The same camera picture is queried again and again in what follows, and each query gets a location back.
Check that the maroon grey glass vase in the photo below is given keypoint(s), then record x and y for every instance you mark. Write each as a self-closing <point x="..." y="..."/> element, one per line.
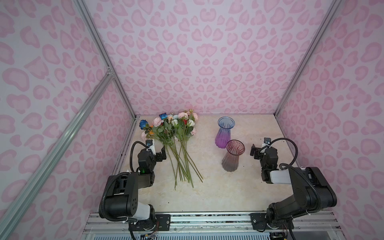
<point x="235" y="149"/>

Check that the blue purple glass vase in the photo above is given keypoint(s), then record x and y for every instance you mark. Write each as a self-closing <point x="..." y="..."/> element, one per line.
<point x="224" y="134"/>

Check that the pink rose stem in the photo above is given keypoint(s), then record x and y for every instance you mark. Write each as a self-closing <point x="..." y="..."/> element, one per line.
<point x="189" y="131"/>

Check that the dark blue rose stem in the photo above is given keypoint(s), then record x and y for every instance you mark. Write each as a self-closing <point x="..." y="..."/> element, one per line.
<point x="171" y="148"/>

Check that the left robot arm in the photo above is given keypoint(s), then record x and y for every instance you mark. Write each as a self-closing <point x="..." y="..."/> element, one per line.
<point x="120" y="199"/>

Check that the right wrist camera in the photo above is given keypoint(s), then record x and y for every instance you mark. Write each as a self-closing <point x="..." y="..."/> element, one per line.
<point x="266" y="144"/>

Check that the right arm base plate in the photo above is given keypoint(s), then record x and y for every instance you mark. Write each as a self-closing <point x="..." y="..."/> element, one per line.
<point x="259" y="222"/>

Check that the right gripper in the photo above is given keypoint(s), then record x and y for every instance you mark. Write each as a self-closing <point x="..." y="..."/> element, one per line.
<point x="258" y="151"/>

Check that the white rose stem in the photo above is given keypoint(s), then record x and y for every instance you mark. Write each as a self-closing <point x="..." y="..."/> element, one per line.
<point x="177" y="136"/>

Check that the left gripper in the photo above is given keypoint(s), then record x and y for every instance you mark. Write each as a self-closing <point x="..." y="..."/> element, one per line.
<point x="157" y="156"/>

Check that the diagonal aluminium frame bar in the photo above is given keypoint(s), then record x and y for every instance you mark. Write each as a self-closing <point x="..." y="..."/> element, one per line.
<point x="21" y="204"/>

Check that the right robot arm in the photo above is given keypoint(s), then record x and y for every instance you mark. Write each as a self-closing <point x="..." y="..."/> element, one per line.
<point x="311" y="191"/>

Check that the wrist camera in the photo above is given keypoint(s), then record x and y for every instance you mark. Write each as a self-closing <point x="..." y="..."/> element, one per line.
<point x="266" y="144"/>
<point x="150" y="146"/>

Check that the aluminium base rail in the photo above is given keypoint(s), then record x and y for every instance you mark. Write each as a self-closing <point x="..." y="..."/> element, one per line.
<point x="218" y="226"/>

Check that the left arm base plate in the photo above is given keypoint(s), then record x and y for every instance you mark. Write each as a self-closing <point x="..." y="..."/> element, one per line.
<point x="157" y="222"/>

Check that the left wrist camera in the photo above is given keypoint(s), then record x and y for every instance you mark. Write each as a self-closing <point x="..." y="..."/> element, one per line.
<point x="150" y="146"/>

